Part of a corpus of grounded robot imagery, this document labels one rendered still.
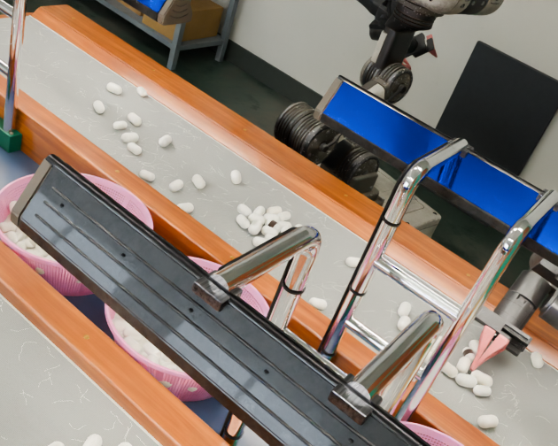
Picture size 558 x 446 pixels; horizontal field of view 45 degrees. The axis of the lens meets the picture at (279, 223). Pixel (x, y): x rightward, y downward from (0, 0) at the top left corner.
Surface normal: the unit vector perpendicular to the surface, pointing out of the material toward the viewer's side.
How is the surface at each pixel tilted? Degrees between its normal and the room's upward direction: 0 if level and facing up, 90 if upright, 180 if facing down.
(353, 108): 58
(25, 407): 0
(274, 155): 0
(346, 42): 90
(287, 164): 0
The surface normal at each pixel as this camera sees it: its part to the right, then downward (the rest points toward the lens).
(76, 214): -0.33, -0.16
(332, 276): 0.29, -0.79
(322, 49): -0.60, 0.29
